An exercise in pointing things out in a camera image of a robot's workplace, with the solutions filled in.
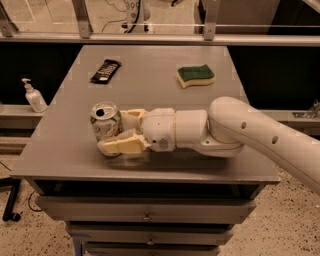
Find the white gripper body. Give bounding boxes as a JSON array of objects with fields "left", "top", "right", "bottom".
[{"left": 141, "top": 108, "right": 175, "bottom": 152}]

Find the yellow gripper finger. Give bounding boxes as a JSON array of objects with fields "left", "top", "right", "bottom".
[
  {"left": 120, "top": 109, "right": 147, "bottom": 131},
  {"left": 97, "top": 129, "right": 150, "bottom": 156}
]

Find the green white 7up can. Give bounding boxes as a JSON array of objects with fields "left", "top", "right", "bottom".
[{"left": 90, "top": 102, "right": 122, "bottom": 157}]

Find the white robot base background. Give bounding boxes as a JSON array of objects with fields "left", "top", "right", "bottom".
[{"left": 122, "top": 0, "right": 151, "bottom": 33}]

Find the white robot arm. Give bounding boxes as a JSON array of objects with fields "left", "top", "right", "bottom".
[{"left": 97, "top": 97, "right": 320, "bottom": 194}]

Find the black snack bar wrapper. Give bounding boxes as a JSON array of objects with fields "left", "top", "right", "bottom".
[{"left": 90, "top": 59, "right": 121, "bottom": 84}]

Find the green yellow sponge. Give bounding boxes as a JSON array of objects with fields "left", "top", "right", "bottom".
[{"left": 177, "top": 64, "right": 215, "bottom": 88}]

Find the grey drawer cabinet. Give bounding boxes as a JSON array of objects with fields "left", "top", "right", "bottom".
[{"left": 9, "top": 44, "right": 281, "bottom": 256}]

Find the top grey drawer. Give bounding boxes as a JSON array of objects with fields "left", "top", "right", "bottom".
[{"left": 36, "top": 196, "right": 256, "bottom": 224}]

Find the grey drawer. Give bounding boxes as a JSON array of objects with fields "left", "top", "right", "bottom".
[
  {"left": 66, "top": 224, "right": 233, "bottom": 246},
  {"left": 85, "top": 243, "right": 220, "bottom": 256},
  {"left": 36, "top": 196, "right": 256, "bottom": 224}
]

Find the white pump soap bottle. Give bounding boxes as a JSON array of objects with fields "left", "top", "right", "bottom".
[{"left": 22, "top": 78, "right": 48, "bottom": 113}]

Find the middle grey drawer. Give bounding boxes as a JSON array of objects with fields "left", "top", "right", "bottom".
[{"left": 66, "top": 224, "right": 233, "bottom": 246}]

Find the bottom grey drawer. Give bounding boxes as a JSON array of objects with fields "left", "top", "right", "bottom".
[{"left": 85, "top": 243, "right": 220, "bottom": 256}]

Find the black chair base leg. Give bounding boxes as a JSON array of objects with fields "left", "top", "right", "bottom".
[{"left": 0, "top": 177, "right": 21, "bottom": 222}]

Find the metal railing frame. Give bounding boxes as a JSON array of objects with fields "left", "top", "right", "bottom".
[{"left": 0, "top": 0, "right": 320, "bottom": 47}]

